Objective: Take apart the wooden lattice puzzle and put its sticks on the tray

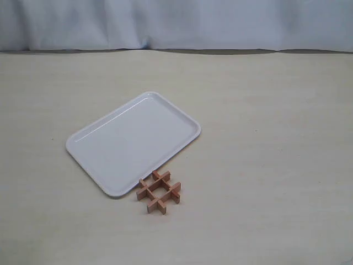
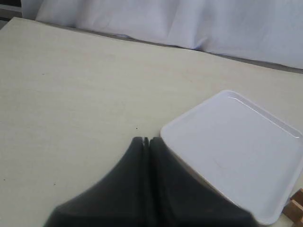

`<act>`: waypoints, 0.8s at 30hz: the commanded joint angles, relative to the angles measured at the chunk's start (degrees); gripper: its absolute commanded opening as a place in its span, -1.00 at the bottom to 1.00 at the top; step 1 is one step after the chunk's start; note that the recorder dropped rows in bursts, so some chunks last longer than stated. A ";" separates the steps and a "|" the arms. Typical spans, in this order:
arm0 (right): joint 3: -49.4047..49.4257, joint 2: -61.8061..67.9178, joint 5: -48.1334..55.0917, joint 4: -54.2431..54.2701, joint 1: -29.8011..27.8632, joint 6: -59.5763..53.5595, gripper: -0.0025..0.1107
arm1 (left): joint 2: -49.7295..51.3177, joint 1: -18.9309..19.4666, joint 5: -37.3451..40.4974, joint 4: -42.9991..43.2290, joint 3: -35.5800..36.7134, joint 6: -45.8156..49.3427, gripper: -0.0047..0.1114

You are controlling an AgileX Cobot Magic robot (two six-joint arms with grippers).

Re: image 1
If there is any white rectangular plastic tray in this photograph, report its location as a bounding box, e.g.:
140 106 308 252
66 92 201 197

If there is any white backdrop curtain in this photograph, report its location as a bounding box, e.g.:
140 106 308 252
1 1 352 52

